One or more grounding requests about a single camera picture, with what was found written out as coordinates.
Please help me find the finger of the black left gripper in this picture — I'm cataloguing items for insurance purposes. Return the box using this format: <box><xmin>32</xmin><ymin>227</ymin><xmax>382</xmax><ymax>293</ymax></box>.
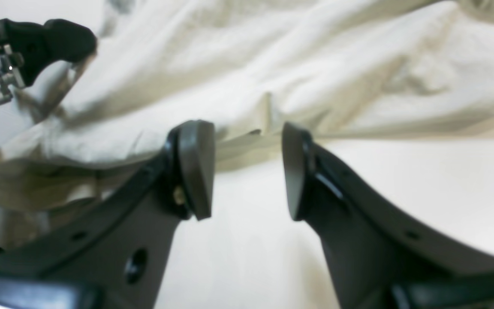
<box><xmin>0</xmin><ymin>19</ymin><xmax>97</xmax><ymax>104</ymax></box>

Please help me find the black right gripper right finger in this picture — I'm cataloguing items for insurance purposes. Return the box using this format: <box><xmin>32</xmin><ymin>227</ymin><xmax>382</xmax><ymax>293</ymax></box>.
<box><xmin>282</xmin><ymin>122</ymin><xmax>494</xmax><ymax>309</ymax></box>

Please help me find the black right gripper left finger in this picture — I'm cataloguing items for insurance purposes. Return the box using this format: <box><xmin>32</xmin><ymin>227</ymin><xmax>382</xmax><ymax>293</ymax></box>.
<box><xmin>0</xmin><ymin>121</ymin><xmax>215</xmax><ymax>309</ymax></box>

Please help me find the beige t-shirt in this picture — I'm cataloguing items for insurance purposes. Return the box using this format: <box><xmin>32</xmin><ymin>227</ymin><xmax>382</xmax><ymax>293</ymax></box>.
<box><xmin>0</xmin><ymin>0</ymin><xmax>494</xmax><ymax>247</ymax></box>

